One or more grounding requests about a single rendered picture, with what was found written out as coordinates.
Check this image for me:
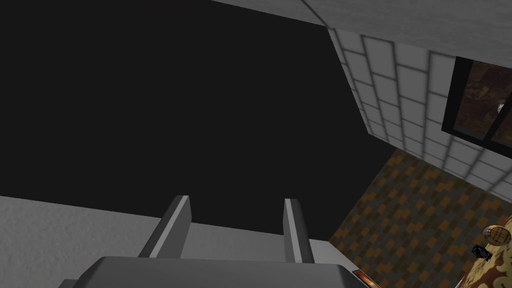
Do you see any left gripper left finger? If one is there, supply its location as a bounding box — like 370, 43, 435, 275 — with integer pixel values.
137, 194, 193, 259

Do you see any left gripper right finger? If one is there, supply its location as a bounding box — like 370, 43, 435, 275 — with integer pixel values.
282, 197, 316, 265

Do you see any tan wooden barrel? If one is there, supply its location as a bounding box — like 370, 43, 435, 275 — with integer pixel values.
482, 225, 512, 247

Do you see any patterned beige table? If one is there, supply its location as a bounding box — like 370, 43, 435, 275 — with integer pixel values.
455, 215, 512, 288

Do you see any black framed window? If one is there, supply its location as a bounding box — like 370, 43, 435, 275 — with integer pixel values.
440, 56, 512, 151

